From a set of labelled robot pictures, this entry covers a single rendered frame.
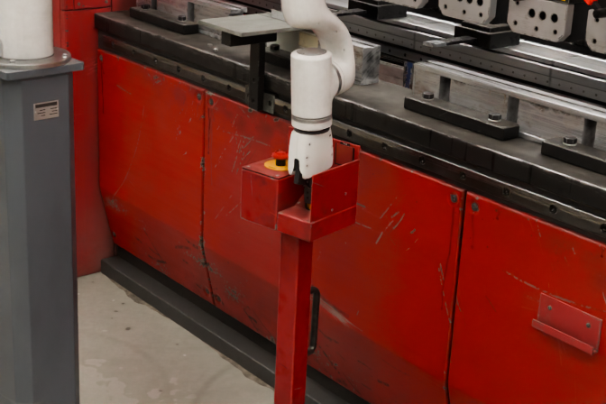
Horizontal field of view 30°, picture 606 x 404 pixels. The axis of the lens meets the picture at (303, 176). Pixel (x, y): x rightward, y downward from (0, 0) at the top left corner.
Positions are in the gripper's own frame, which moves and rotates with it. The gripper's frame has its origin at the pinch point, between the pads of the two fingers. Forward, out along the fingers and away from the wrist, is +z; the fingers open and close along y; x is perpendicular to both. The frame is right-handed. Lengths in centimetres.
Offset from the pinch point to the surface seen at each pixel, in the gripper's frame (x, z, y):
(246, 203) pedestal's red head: -13.0, 3.4, 6.6
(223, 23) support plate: -49, -24, -26
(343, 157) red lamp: 0.9, -5.8, -9.5
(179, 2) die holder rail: -98, -16, -58
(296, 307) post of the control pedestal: -2.3, 27.0, 3.0
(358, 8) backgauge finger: -40, -21, -68
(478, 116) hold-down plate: 21.9, -14.1, -29.8
